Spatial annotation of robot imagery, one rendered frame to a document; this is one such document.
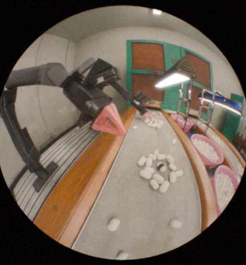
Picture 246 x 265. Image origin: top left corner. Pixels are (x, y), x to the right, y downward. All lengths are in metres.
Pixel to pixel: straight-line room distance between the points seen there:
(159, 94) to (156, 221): 1.08
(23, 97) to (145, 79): 2.16
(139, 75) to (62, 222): 1.20
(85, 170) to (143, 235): 0.23
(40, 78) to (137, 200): 0.38
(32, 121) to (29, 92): 0.60
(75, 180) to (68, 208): 0.08
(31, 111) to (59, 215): 1.91
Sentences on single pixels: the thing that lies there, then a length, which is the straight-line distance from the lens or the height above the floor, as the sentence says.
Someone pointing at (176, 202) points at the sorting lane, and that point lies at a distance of 0.25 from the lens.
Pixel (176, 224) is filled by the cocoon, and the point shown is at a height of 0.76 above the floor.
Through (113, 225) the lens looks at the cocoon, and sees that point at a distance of 0.20.
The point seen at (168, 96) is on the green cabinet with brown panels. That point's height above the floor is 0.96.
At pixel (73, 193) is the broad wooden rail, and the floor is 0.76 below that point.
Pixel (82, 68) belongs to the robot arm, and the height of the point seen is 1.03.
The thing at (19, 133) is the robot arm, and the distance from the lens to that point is 0.36.
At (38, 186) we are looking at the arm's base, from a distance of 0.47.
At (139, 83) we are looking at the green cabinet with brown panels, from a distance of 1.05.
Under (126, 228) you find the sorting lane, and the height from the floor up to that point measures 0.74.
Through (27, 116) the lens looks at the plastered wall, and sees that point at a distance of 1.98.
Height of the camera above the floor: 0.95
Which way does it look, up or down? 30 degrees down
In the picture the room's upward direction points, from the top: straight up
